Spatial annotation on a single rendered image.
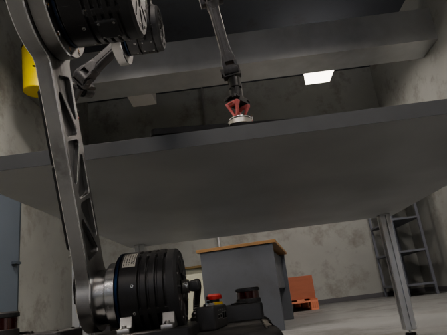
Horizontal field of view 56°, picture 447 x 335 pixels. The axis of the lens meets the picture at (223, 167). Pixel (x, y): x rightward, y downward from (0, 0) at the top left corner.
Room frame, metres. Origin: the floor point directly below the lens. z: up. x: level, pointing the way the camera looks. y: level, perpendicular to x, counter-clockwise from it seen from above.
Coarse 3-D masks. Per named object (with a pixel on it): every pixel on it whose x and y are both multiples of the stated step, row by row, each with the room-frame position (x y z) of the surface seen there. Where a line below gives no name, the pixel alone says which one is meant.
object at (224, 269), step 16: (272, 240) 3.64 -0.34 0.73; (208, 256) 3.77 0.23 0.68; (224, 256) 3.74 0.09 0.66; (240, 256) 3.71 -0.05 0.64; (256, 256) 3.69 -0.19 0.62; (272, 256) 3.67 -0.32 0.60; (208, 272) 3.77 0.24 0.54; (224, 272) 3.74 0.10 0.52; (240, 272) 3.72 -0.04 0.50; (256, 272) 3.69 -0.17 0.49; (272, 272) 3.67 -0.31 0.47; (208, 288) 3.77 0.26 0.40; (224, 288) 3.75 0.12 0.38; (272, 288) 3.67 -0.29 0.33; (288, 288) 4.95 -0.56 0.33; (272, 304) 3.68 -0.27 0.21; (288, 304) 4.95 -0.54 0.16; (272, 320) 3.68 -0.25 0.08
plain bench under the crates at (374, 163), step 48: (96, 144) 0.95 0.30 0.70; (144, 144) 0.95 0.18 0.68; (192, 144) 0.95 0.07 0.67; (240, 144) 0.97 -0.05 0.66; (288, 144) 1.02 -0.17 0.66; (336, 144) 1.06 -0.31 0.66; (384, 144) 1.12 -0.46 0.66; (432, 144) 1.17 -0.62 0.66; (0, 192) 1.13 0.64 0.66; (48, 192) 1.18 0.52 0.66; (96, 192) 1.25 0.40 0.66; (144, 192) 1.31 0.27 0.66; (192, 192) 1.39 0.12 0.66; (240, 192) 1.47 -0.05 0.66; (288, 192) 1.57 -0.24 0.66; (336, 192) 1.67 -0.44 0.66; (384, 192) 1.79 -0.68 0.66; (432, 192) 1.93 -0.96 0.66; (144, 240) 2.31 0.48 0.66; (192, 240) 2.54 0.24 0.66; (384, 240) 2.43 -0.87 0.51
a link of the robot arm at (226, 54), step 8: (200, 0) 1.61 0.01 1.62; (216, 0) 1.60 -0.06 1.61; (208, 8) 1.61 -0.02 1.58; (216, 8) 1.61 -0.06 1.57; (216, 16) 1.61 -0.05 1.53; (216, 24) 1.62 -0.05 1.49; (216, 32) 1.63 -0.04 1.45; (224, 32) 1.63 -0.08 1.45; (224, 40) 1.63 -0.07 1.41; (224, 48) 1.64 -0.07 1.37; (224, 56) 1.64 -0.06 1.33; (232, 56) 1.64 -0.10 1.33; (224, 64) 1.65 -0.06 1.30; (232, 64) 1.65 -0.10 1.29; (224, 72) 1.66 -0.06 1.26; (232, 72) 1.66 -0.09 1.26
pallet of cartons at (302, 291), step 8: (296, 280) 6.45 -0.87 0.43; (304, 280) 6.46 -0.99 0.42; (312, 280) 6.47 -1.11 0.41; (296, 288) 6.45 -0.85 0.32; (304, 288) 6.46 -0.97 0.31; (312, 288) 6.47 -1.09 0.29; (296, 296) 6.45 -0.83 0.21; (304, 296) 6.46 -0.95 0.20; (312, 296) 6.47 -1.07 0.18; (296, 304) 7.66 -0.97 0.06; (304, 304) 7.04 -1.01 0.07; (312, 304) 6.42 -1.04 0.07
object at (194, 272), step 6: (186, 270) 5.64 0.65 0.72; (192, 270) 5.64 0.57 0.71; (198, 270) 5.64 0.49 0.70; (186, 276) 5.64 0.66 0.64; (192, 276) 5.64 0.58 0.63; (198, 276) 5.64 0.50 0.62; (192, 294) 5.64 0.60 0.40; (192, 300) 5.64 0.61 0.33; (204, 300) 5.64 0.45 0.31; (192, 306) 5.64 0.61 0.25
